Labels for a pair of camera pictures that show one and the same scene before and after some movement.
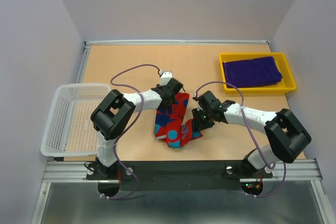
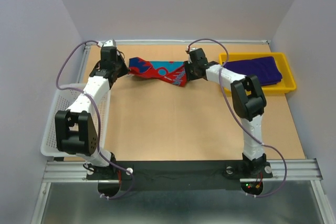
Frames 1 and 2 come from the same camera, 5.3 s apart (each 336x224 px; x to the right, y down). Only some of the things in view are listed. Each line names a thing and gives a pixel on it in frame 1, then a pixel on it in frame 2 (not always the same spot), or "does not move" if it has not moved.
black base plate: (177, 176) does not move
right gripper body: (203, 119) -> (190, 70)
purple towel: (252, 72) does not move
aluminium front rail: (75, 171) does not move
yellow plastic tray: (287, 84) does not move
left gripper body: (159, 87) -> (120, 66)
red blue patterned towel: (169, 126) -> (175, 72)
